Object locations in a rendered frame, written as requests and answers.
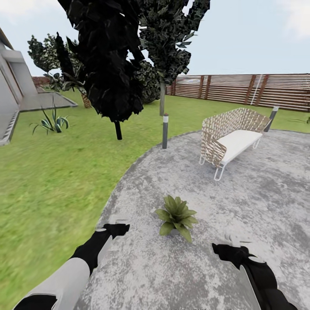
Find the tree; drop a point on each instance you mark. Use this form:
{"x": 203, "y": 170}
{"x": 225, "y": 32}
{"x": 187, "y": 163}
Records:
{"x": 166, "y": 26}
{"x": 107, "y": 30}
{"x": 37, "y": 49}
{"x": 50, "y": 54}
{"x": 62, "y": 56}

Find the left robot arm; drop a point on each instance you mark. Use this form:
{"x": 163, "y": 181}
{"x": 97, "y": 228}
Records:
{"x": 62, "y": 289}

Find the pot plant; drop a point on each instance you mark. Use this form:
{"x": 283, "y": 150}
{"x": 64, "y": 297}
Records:
{"x": 176, "y": 216}

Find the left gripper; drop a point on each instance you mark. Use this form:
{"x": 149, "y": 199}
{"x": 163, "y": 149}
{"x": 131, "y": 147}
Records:
{"x": 120, "y": 228}

